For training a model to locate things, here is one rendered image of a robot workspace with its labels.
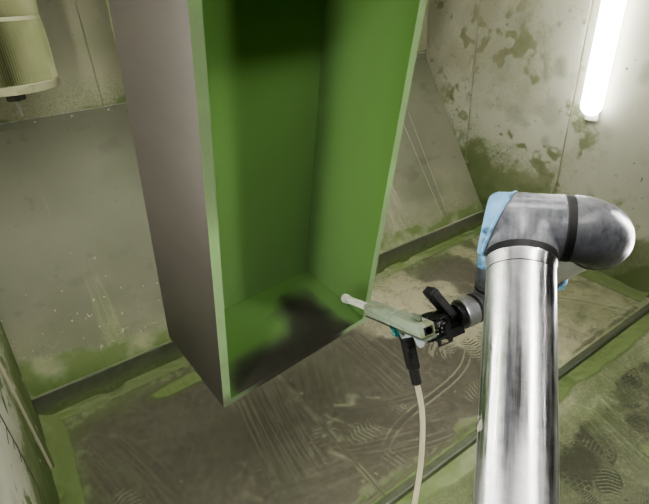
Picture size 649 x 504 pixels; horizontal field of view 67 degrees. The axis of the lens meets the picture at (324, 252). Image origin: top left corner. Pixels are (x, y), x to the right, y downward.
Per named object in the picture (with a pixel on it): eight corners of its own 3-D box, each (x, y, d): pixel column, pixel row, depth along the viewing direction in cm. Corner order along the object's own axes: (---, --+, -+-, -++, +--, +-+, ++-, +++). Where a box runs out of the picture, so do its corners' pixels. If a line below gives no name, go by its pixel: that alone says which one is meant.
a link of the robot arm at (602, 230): (662, 189, 76) (562, 257, 141) (575, 185, 80) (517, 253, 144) (660, 262, 75) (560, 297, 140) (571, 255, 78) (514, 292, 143)
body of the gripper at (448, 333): (437, 348, 136) (470, 333, 140) (432, 320, 134) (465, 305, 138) (421, 341, 142) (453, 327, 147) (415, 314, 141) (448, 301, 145)
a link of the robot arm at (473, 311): (479, 298, 139) (457, 292, 148) (466, 303, 138) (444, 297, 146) (484, 327, 141) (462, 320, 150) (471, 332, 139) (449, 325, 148)
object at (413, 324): (450, 394, 128) (433, 314, 123) (436, 402, 126) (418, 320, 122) (363, 346, 172) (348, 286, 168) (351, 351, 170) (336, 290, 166)
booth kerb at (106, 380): (42, 423, 198) (31, 400, 192) (41, 420, 199) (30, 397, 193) (482, 228, 327) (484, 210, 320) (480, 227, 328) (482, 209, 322)
